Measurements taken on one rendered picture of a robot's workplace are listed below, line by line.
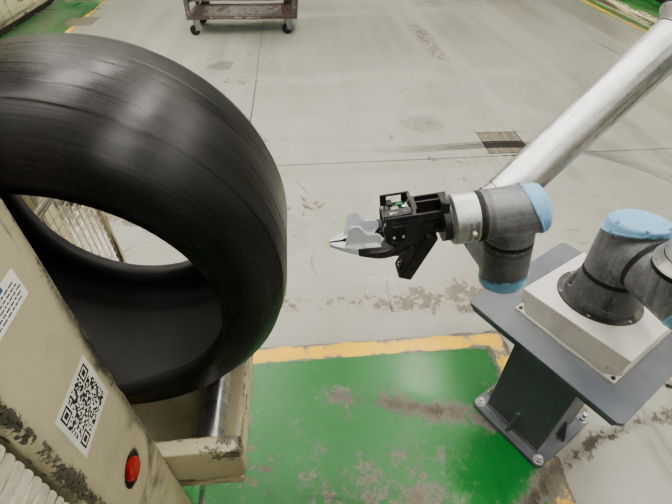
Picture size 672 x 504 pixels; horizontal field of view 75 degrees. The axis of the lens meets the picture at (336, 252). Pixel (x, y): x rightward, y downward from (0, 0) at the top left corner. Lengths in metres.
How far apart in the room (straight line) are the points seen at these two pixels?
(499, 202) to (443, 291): 1.54
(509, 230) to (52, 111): 0.66
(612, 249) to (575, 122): 0.46
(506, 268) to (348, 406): 1.16
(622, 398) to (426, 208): 0.83
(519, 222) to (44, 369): 0.68
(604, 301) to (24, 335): 1.28
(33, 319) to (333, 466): 1.43
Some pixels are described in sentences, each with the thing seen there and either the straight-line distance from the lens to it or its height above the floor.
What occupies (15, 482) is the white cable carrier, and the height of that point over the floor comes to 1.26.
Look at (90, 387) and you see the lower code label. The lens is 0.55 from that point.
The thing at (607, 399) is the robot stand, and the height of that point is 0.60.
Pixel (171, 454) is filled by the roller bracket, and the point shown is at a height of 0.95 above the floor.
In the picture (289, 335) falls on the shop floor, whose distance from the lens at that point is 2.06.
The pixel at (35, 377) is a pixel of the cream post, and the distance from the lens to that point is 0.47.
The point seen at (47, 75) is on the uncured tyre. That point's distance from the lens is 0.60.
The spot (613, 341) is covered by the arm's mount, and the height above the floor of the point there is 0.70.
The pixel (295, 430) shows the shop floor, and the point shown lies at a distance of 1.82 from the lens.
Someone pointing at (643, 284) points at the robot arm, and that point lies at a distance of 1.26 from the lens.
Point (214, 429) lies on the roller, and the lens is 0.83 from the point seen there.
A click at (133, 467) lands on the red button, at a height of 1.07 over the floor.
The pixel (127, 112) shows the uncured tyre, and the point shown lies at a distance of 0.55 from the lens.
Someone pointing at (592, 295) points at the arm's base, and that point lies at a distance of 1.39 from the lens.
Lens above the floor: 1.64
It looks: 42 degrees down
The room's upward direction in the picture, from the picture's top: straight up
